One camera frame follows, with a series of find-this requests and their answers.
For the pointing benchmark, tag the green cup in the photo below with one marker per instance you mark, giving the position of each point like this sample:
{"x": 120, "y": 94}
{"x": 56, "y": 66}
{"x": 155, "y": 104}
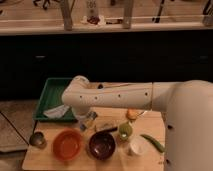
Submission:
{"x": 125, "y": 131}

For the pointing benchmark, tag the small metal cup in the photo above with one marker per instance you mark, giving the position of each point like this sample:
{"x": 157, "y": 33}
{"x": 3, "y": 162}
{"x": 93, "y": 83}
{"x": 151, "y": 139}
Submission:
{"x": 37, "y": 139}

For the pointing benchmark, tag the knife with pale handle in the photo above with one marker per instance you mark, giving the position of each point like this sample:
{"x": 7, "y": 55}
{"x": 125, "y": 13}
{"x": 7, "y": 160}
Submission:
{"x": 107, "y": 127}

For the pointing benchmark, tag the dark purple bowl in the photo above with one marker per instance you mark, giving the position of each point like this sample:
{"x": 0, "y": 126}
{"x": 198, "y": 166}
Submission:
{"x": 102, "y": 145}

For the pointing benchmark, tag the white crumpled cloth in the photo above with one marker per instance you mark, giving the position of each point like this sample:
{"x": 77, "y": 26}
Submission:
{"x": 56, "y": 112}

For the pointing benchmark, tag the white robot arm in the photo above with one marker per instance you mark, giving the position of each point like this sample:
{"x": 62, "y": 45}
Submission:
{"x": 188, "y": 107}

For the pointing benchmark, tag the metal spoon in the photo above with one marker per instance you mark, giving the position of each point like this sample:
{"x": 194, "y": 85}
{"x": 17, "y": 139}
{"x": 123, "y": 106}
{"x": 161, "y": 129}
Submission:
{"x": 138, "y": 116}

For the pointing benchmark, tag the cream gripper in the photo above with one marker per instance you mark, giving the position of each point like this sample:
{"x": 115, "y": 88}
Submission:
{"x": 86, "y": 124}

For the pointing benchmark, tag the orange round fruit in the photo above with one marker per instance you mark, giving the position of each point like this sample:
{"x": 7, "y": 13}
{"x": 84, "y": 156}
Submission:
{"x": 132, "y": 114}

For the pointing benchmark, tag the red orange bowl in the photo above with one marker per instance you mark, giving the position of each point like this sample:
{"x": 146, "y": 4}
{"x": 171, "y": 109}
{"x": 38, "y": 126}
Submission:
{"x": 67, "y": 145}

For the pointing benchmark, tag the green plastic tray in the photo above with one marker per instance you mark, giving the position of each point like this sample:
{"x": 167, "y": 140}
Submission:
{"x": 51, "y": 98}

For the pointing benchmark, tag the white cup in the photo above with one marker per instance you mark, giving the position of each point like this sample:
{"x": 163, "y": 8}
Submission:
{"x": 137, "y": 146}

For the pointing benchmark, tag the blue sponge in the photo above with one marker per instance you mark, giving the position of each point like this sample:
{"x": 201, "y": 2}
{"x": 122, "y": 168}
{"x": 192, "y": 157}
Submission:
{"x": 91, "y": 113}

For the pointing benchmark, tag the green chili pepper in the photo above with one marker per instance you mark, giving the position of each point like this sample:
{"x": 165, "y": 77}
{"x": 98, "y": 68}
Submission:
{"x": 159, "y": 147}

